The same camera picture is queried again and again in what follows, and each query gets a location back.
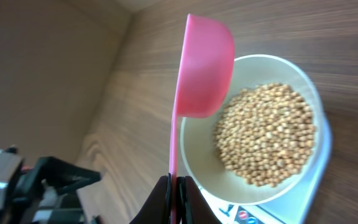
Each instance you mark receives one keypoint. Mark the white digital kitchen scale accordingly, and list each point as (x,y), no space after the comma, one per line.
(291,207)

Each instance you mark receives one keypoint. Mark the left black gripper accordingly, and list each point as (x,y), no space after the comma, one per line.
(46,190)

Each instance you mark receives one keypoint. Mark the white bowl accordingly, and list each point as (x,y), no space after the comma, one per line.
(196,134)

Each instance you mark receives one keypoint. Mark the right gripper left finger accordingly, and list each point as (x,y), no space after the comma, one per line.
(157,207)

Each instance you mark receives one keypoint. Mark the pink plastic scoop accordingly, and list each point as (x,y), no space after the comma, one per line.
(204,76)

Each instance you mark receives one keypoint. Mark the soybeans in bowl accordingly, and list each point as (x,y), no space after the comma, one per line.
(265,135)

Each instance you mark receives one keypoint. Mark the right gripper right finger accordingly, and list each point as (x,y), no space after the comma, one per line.
(191,206)

